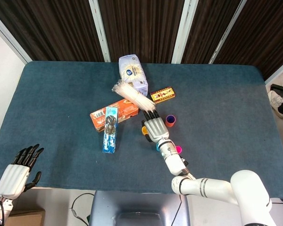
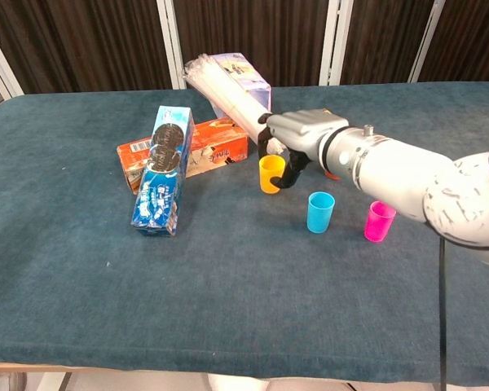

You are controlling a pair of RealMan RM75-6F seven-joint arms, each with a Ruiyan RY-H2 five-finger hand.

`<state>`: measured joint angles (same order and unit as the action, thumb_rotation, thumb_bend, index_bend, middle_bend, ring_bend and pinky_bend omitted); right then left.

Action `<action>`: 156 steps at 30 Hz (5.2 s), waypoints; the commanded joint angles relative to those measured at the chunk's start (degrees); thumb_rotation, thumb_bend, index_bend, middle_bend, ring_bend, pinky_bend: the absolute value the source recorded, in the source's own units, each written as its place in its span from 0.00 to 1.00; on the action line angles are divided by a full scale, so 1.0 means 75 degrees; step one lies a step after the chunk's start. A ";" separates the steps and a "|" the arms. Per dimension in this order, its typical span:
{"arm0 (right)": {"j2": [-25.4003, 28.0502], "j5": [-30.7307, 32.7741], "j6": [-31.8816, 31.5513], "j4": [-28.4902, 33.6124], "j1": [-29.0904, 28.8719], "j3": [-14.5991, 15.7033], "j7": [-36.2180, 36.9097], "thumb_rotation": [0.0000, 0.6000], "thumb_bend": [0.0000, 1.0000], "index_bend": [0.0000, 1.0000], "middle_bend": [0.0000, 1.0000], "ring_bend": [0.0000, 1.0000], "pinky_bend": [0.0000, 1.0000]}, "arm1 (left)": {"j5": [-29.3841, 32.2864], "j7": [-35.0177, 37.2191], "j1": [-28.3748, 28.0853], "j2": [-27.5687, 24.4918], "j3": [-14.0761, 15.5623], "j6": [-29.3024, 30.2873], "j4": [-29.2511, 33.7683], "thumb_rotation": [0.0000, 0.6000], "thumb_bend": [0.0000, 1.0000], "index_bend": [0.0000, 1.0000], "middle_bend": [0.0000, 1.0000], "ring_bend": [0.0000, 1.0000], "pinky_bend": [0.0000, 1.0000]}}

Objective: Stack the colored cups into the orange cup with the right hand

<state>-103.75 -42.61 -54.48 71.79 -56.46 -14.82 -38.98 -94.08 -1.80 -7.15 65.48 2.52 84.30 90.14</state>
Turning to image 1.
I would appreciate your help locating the right black-fingered robot hand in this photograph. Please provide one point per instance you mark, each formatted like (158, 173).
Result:
(156, 129)

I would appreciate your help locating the left black-fingered robot hand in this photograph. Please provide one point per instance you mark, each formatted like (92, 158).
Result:
(11, 180)

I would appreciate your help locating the yellow plastic cup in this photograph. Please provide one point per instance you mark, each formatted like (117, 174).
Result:
(143, 131)

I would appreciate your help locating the cyan plastic cup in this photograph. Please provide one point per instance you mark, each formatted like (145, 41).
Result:
(157, 147)

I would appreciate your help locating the purple plastic cup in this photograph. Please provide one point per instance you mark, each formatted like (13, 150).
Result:
(171, 117)

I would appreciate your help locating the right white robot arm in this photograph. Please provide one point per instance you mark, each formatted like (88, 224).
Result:
(174, 160)

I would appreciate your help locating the red plastic cup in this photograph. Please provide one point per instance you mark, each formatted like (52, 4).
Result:
(170, 124)

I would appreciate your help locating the magenta plastic cup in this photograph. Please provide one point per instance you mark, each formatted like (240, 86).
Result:
(179, 149)

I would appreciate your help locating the yellow red small box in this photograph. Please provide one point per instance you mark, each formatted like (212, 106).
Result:
(162, 94)

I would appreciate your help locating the long orange carton box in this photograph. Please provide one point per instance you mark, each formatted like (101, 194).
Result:
(127, 109)

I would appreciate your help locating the bagged white straws bundle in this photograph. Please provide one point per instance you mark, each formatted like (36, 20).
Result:
(134, 96)

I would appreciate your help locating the brown cardboard box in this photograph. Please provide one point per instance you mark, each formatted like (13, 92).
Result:
(28, 217)

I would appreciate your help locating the blue cookie package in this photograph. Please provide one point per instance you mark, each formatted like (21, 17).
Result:
(110, 131)

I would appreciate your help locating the white blue snack bag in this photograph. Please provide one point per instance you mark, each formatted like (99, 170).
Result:
(132, 70)

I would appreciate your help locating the grey robot torso base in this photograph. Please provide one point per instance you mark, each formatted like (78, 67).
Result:
(139, 207)

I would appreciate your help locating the dark blue table cloth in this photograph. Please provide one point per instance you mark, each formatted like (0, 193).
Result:
(61, 94)

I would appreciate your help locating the dark slatted partition panel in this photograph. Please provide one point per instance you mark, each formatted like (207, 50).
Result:
(49, 26)
(261, 30)
(207, 26)
(141, 26)

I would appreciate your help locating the white sneaker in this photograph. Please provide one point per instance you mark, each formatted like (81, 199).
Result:
(276, 100)

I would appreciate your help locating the black flat floor object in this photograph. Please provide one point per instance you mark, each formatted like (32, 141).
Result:
(281, 89)

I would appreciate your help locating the white partition post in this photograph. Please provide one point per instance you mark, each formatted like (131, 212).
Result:
(100, 30)
(11, 40)
(226, 33)
(182, 33)

